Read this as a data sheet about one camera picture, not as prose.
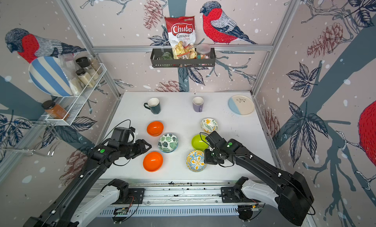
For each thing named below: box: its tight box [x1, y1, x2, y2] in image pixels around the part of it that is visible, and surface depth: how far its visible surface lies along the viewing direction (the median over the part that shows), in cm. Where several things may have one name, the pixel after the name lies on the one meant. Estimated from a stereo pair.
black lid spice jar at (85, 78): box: [75, 68, 96, 89], surface depth 79 cm
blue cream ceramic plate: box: [227, 94, 256, 116], surface depth 116 cm
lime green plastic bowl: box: [191, 134, 210, 151], surface depth 91 cm
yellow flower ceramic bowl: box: [200, 117, 219, 134], surface depth 100 cm
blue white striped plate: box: [28, 56, 73, 98], surface depth 68 cm
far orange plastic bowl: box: [146, 120, 165, 137], surface depth 98 cm
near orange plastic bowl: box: [142, 151, 164, 173], surface depth 83 cm
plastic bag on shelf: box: [58, 52, 84, 96], surface depth 72 cm
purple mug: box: [192, 96, 205, 113], surface depth 106 cm
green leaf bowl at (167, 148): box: [158, 145, 178, 154], surface depth 90 cm
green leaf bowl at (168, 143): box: [157, 133, 179, 154], surface depth 92 cm
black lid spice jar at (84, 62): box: [75, 56, 96, 77], surface depth 81 cm
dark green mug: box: [143, 97, 162, 115], surface depth 106 cm
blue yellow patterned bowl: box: [186, 149, 207, 173], surface depth 83 cm
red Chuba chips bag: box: [164, 15, 198, 60], surface depth 84 cm
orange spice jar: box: [41, 100, 71, 121], surface depth 64 cm
